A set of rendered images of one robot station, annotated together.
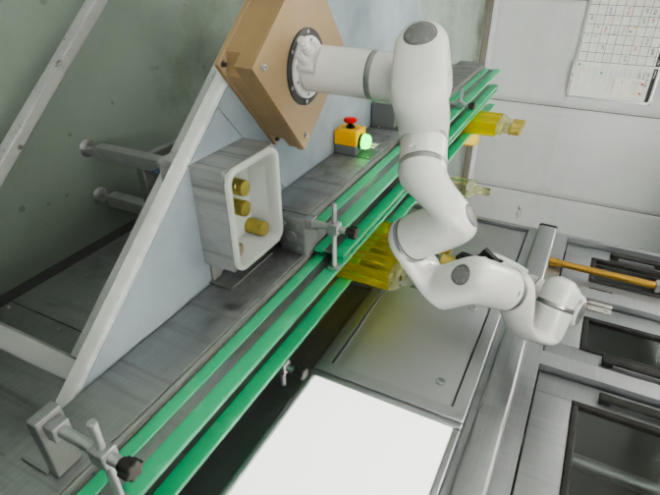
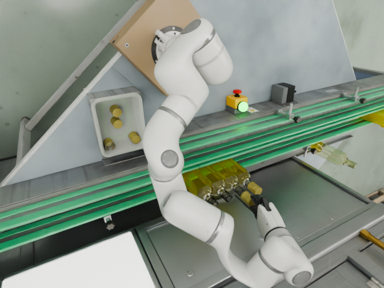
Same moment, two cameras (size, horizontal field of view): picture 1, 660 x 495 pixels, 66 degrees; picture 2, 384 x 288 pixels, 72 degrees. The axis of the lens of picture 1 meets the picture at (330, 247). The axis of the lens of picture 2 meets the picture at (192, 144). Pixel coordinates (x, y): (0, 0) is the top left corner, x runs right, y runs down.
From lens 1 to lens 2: 0.67 m
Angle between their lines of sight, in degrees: 30
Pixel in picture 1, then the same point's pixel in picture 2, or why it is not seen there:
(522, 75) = not seen: outside the picture
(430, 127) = (173, 91)
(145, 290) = (51, 150)
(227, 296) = (100, 168)
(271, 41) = (135, 31)
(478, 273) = (170, 203)
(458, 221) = (152, 159)
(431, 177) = (153, 124)
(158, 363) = (36, 187)
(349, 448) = (101, 280)
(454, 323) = (237, 242)
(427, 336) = not seen: hidden behind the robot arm
